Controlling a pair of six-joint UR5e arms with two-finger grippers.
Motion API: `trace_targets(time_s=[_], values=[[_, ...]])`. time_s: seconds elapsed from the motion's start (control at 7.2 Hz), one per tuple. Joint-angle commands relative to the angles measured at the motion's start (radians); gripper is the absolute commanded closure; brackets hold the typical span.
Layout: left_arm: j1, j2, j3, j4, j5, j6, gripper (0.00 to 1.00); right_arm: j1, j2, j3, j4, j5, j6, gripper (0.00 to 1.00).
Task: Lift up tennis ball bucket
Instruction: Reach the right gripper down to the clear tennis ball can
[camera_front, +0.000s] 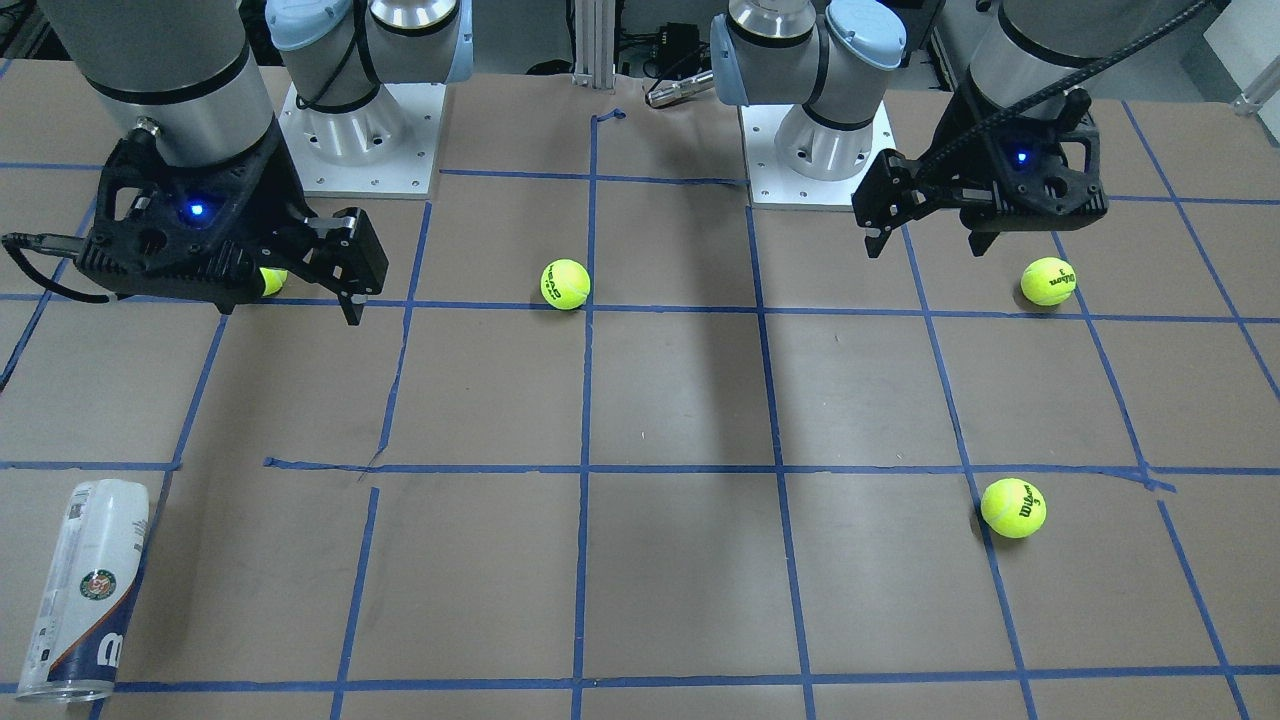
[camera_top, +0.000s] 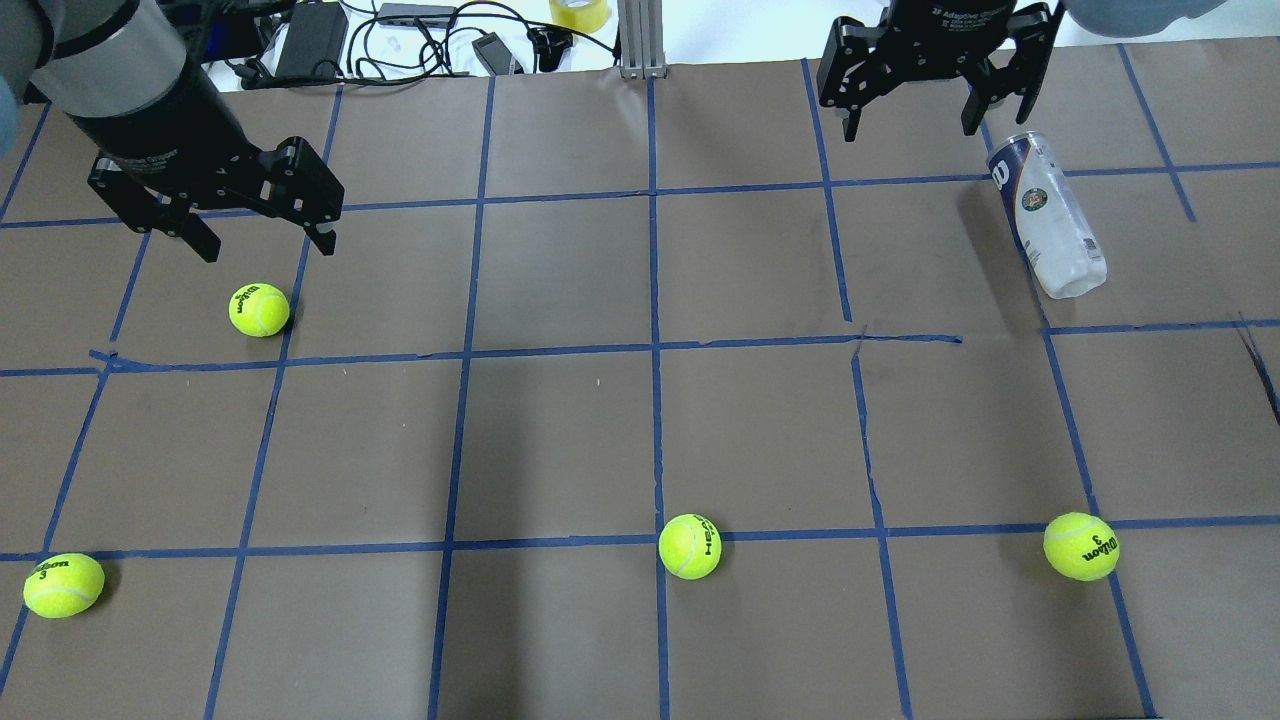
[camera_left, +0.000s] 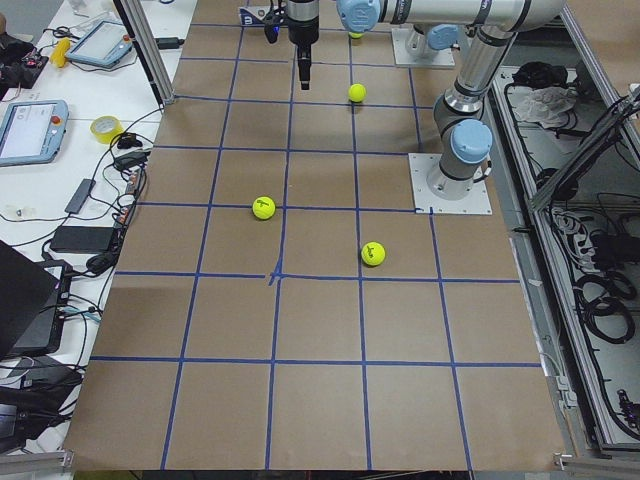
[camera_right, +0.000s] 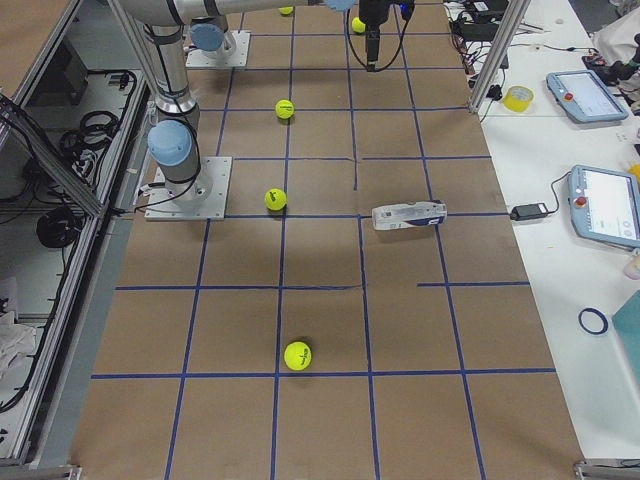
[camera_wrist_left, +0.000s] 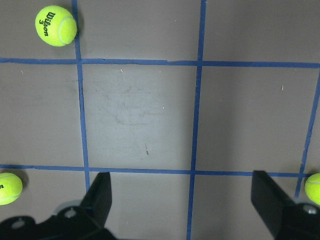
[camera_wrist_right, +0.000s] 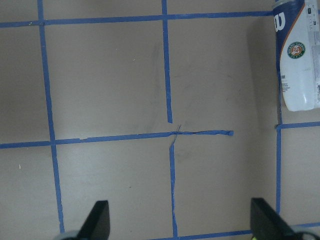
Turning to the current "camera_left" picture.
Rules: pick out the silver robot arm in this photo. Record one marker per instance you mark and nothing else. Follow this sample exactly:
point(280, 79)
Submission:
point(466, 140)
point(427, 39)

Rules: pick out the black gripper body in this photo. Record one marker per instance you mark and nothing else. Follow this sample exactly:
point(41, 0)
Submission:
point(302, 26)

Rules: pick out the crumpled white cloth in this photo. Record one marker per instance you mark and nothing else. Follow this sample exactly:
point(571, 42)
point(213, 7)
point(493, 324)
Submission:
point(548, 107)

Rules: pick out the yellow tape roll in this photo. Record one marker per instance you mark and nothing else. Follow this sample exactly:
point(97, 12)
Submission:
point(106, 128)

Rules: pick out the black power brick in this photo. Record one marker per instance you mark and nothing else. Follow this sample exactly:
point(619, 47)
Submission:
point(82, 239)

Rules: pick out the yellow toy on table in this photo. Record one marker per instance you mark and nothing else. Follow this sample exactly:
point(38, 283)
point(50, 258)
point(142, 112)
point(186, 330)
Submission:
point(58, 55)

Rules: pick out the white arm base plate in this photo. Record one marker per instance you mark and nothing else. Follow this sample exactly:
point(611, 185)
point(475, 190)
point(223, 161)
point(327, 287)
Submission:
point(441, 60)
point(435, 193)

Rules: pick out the tennis ball lower right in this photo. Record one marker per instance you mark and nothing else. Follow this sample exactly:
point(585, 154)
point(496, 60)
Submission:
point(373, 253)

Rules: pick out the blue teach pendant lower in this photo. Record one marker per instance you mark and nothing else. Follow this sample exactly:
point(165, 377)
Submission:
point(32, 132)

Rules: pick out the tennis ball near centre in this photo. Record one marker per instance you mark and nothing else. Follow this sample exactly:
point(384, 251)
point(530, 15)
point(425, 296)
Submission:
point(263, 208)

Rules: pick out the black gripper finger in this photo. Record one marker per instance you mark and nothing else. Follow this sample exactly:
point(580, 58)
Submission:
point(304, 62)

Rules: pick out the tennis ball upper middle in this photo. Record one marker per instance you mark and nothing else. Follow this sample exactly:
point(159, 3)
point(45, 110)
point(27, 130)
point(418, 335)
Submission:
point(357, 93)

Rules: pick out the black laptop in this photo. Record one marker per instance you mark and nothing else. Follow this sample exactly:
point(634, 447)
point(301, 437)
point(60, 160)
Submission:
point(33, 295)

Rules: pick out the aluminium frame post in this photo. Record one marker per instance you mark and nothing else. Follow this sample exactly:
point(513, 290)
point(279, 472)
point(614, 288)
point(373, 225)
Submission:
point(135, 21)

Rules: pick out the blue teach pendant upper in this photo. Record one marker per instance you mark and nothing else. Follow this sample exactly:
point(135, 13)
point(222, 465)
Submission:
point(104, 46)

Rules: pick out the grey usb hub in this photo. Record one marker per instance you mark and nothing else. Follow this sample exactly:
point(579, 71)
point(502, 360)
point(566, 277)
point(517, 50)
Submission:
point(80, 196)

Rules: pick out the clear tennis ball can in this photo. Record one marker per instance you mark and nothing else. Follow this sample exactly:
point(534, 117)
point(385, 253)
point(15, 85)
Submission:
point(253, 16)

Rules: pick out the blue teach pendant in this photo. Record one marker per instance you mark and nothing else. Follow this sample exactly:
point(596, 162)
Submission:
point(104, 46)
point(32, 132)

